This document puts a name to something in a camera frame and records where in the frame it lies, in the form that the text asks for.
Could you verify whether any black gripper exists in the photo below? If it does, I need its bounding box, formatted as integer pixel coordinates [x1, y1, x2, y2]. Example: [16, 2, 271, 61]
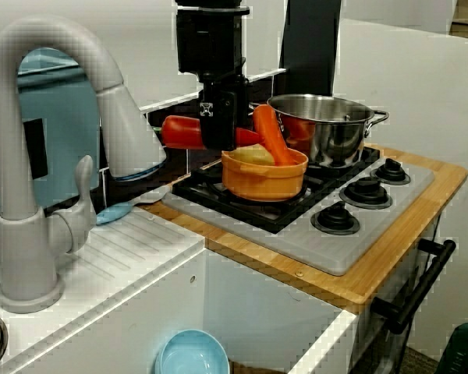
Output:
[197, 70, 250, 152]

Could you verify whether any yellow toy potato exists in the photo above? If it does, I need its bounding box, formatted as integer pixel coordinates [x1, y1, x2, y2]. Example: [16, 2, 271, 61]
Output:
[229, 143, 276, 167]

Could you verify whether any green plastic object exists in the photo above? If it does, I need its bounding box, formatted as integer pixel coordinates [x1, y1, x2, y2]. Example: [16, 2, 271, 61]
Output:
[438, 322, 468, 374]

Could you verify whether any black oven door handle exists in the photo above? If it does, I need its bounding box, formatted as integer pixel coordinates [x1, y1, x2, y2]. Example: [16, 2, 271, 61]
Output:
[371, 238, 457, 335]

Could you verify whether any white sink unit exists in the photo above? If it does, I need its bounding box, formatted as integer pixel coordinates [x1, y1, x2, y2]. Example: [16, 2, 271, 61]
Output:
[0, 210, 360, 374]

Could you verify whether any dark tile backsplash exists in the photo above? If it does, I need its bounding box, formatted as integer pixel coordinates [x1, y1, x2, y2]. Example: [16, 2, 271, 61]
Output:
[0, 68, 289, 270]

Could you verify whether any grey stove plate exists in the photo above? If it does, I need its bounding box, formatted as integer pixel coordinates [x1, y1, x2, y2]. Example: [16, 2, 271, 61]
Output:
[161, 155, 436, 277]

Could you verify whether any black upright post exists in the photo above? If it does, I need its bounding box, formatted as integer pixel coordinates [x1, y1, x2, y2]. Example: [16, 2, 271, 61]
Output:
[278, 0, 343, 97]

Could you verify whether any blue and grey spatula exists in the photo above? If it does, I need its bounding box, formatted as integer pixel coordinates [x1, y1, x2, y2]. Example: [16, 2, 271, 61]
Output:
[94, 189, 169, 228]

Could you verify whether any stainless steel pot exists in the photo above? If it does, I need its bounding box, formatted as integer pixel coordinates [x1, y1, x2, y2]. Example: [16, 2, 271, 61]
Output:
[266, 93, 390, 169]

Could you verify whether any teal box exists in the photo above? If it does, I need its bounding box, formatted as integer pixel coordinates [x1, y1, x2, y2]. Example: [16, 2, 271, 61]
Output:
[0, 48, 103, 225]

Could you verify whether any red toy pepper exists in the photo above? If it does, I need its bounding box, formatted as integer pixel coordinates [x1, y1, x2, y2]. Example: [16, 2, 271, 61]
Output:
[161, 115, 261, 151]

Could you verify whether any wooden countertop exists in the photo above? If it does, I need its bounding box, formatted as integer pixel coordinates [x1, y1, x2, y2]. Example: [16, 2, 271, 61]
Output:
[135, 144, 468, 315]

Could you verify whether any black burner grate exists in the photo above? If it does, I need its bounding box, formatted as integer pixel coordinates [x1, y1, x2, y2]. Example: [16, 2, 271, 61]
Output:
[171, 146, 381, 235]

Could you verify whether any grey toy faucet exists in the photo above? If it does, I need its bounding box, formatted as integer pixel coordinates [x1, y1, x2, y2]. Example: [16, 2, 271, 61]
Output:
[0, 15, 168, 315]

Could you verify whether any black stove knob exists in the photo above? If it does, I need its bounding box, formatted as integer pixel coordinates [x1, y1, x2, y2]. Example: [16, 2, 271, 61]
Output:
[372, 158, 412, 185]
[310, 201, 361, 235]
[338, 176, 393, 208]

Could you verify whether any light blue bowl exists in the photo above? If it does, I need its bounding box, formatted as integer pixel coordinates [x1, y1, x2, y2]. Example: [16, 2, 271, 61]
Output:
[154, 329, 231, 374]

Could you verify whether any orange toy pot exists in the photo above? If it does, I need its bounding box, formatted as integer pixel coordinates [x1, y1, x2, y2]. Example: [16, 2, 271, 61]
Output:
[221, 144, 309, 203]

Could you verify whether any orange toy carrot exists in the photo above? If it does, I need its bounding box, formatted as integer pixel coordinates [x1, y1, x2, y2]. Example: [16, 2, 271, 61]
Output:
[252, 104, 299, 167]

